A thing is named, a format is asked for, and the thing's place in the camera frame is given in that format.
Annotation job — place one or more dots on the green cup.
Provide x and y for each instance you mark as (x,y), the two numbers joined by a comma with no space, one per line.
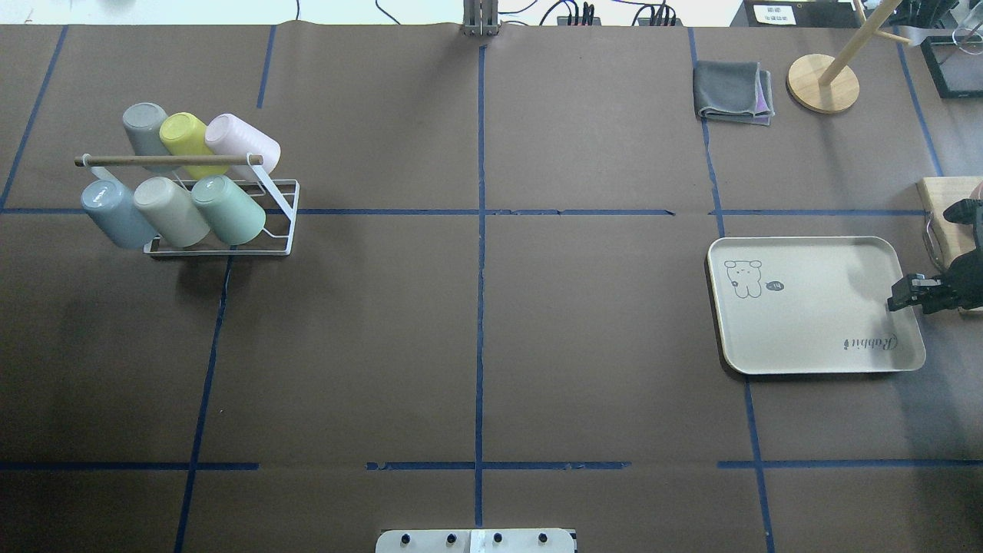
(233,215)

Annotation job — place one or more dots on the wooden cutting board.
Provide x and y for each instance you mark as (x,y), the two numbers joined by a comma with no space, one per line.
(952,236)

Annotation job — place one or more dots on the grey cup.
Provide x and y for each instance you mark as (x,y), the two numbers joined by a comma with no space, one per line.
(142,124)

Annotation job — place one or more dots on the aluminium frame post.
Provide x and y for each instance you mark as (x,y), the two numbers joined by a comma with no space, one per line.
(480,18)

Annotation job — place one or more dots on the black metal glass tray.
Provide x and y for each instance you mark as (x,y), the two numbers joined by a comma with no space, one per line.
(956,74)

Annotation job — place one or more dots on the folded grey cloth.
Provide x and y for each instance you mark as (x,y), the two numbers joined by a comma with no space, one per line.
(739,92)

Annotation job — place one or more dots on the blue cup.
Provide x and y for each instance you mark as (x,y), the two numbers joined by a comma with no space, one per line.
(110,205)

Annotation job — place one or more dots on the white wire cup rack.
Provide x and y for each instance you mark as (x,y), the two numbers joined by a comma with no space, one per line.
(279,198)

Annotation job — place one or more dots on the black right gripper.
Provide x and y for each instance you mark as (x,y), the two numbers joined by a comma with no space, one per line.
(969,275)

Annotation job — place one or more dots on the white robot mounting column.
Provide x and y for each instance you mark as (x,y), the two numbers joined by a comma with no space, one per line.
(478,540)

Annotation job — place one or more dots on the beige rabbit serving tray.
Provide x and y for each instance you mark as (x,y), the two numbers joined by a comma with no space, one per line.
(811,304)

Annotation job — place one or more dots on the pink cup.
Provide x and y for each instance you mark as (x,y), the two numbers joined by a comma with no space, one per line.
(228,134)

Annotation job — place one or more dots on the wooden mug tree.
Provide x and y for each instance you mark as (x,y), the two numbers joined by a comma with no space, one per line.
(826,84)

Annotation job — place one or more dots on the black label box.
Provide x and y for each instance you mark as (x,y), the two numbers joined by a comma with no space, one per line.
(804,14)

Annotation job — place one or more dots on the yellow cup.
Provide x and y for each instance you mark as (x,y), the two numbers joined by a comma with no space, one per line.
(184,134)

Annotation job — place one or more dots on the beige cup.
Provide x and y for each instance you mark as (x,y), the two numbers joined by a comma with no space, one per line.
(171,212)

